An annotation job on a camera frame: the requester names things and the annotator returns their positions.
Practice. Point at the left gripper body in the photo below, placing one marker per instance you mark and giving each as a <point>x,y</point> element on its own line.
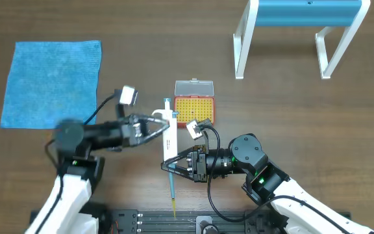
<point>133,130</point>

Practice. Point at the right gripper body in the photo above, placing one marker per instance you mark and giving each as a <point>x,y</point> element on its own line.
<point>198,164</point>

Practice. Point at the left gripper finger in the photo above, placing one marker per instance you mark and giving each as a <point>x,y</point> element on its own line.
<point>156,133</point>
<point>156,119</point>

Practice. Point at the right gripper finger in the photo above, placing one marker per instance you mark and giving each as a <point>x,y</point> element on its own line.
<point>179,157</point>
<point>177,172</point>

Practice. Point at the white pipette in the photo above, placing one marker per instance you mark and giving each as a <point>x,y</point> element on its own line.
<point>170,141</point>

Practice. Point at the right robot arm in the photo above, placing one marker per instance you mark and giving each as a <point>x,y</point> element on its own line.
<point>291,195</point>

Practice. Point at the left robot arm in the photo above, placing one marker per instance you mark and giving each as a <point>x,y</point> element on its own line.
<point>73,191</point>

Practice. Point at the red and yellow tip box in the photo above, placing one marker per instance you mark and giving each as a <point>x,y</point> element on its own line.
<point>195,109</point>

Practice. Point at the blue cloth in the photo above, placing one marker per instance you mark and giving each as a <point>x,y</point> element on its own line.
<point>52,83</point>

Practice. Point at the white and blue stand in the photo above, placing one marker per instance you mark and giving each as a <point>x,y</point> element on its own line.
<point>304,13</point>

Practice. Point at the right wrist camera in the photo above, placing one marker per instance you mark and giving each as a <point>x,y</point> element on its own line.
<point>194,129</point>

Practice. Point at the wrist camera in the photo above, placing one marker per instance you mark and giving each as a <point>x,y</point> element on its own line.
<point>194,129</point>
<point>128,95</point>

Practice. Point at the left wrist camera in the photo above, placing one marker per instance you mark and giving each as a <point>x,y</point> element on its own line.
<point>128,95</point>

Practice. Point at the mounting rail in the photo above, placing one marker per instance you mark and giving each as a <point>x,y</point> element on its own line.
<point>148,222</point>

